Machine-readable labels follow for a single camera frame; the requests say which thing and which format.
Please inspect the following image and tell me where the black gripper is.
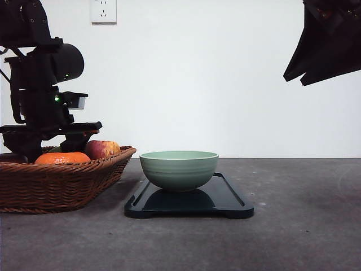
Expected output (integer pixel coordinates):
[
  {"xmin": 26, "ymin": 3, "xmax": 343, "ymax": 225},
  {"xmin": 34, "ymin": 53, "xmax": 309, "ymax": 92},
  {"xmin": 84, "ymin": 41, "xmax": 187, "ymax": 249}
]
[
  {"xmin": 0, "ymin": 54, "xmax": 103, "ymax": 163},
  {"xmin": 283, "ymin": 0, "xmax": 361, "ymax": 86}
]

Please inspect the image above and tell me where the green ceramic bowl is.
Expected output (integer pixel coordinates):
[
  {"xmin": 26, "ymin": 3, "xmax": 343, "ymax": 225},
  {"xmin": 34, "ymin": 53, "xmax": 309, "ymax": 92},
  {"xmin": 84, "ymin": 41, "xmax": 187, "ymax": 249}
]
[{"xmin": 139, "ymin": 151, "xmax": 219, "ymax": 190}]

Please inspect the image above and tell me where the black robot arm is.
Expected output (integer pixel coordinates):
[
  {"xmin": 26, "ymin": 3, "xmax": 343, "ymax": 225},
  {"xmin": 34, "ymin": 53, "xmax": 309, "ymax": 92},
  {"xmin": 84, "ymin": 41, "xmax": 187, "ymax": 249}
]
[{"xmin": 0, "ymin": 0, "xmax": 102, "ymax": 159}]

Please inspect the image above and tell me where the brown wicker basket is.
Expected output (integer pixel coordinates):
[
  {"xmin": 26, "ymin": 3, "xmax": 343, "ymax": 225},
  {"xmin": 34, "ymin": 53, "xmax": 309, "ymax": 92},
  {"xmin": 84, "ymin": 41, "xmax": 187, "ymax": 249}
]
[{"xmin": 0, "ymin": 146, "xmax": 136, "ymax": 214}]

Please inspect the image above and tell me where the green fruit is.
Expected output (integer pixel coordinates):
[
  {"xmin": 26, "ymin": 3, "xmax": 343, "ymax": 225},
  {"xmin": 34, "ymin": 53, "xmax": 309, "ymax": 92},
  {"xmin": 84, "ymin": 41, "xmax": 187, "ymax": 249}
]
[{"xmin": 46, "ymin": 146, "xmax": 63, "ymax": 153}]

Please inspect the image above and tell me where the orange tangerine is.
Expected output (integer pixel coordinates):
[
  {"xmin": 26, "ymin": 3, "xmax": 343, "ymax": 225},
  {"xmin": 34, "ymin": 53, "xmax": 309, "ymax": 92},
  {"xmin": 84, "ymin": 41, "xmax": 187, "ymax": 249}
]
[{"xmin": 35, "ymin": 151, "xmax": 92, "ymax": 164}]

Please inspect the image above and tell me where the red yellow apple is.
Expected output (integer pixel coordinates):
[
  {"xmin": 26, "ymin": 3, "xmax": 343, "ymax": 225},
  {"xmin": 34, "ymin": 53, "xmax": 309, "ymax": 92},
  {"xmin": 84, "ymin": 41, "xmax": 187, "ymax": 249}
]
[{"xmin": 86, "ymin": 140, "xmax": 121, "ymax": 160}]

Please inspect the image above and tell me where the dark purple fruit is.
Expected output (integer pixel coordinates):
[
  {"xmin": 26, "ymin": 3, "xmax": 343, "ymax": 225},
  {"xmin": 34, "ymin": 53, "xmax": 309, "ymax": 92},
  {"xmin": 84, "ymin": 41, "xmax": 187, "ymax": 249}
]
[{"xmin": 0, "ymin": 153, "xmax": 28, "ymax": 163}]

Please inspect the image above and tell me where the dark blue rectangular tray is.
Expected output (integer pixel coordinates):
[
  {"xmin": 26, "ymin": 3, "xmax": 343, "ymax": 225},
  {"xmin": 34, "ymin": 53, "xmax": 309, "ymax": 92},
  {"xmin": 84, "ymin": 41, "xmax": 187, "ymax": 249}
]
[{"xmin": 125, "ymin": 172, "xmax": 254, "ymax": 219}]

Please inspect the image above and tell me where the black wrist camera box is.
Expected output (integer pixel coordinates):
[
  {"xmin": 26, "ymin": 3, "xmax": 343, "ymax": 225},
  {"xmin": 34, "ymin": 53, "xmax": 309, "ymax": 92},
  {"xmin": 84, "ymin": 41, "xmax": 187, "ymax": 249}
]
[{"xmin": 59, "ymin": 91, "xmax": 88, "ymax": 109}]

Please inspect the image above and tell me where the left white wall socket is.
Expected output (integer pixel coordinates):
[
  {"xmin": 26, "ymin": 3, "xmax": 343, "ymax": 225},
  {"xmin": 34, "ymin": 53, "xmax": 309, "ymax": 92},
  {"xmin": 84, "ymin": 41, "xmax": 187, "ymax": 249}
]
[{"xmin": 90, "ymin": 0, "xmax": 117, "ymax": 27}]

